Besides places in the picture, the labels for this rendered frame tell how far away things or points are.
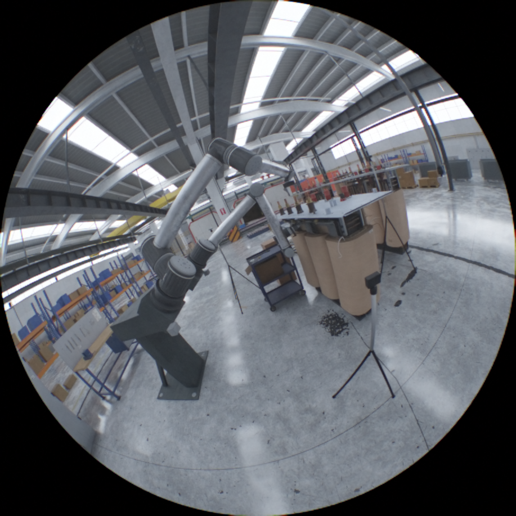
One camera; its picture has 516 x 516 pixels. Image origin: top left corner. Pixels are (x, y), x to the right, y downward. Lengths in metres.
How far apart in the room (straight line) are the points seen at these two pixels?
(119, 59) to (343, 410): 10.66
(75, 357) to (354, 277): 4.80
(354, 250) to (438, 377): 1.49
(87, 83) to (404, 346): 11.43
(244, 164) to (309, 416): 1.93
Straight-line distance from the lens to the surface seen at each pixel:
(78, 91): 10.06
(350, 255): 1.49
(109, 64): 9.34
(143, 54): 5.73
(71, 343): 4.27
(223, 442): 1.92
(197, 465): 2.06
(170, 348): 2.13
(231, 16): 3.55
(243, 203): 1.86
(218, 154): 1.08
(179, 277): 1.03
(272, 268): 2.45
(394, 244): 3.21
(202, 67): 10.63
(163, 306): 1.18
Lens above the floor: 1.60
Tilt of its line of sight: 16 degrees down
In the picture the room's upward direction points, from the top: 24 degrees counter-clockwise
